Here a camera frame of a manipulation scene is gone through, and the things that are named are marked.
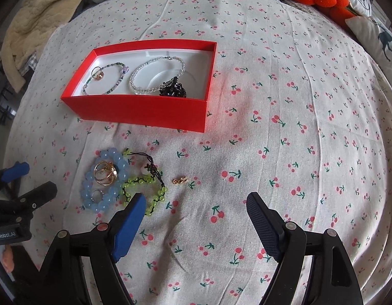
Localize gold interlocked rings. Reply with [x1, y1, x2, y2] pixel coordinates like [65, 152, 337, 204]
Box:
[93, 160, 119, 187]

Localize blue bead bracelet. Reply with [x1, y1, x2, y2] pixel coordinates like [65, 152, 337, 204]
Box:
[79, 147, 129, 214]

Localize green bead bracelet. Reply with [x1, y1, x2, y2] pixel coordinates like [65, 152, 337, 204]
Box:
[120, 148, 168, 216]

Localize small gold earring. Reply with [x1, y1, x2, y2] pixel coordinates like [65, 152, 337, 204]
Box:
[172, 176, 188, 185]

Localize red jewelry box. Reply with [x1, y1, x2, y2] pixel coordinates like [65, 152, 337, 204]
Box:
[61, 39, 217, 132]

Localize black bead jewelry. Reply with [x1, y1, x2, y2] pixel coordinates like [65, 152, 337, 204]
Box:
[159, 77, 187, 98]

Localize person's left hand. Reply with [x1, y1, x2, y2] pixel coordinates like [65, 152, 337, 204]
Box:
[2, 245, 15, 273]

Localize beige quilted blanket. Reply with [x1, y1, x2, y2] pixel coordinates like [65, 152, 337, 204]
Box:
[1, 0, 82, 92]

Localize cherry print bed sheet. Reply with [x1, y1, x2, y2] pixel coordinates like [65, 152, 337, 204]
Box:
[5, 0, 392, 304]

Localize deer print pillow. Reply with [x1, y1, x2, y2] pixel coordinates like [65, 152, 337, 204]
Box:
[345, 16, 392, 87]

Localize multicolour thin bead bracelet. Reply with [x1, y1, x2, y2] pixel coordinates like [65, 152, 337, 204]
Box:
[82, 62, 129, 97]

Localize clear bead bracelet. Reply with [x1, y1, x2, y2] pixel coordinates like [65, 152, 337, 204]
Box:
[129, 55, 186, 95]

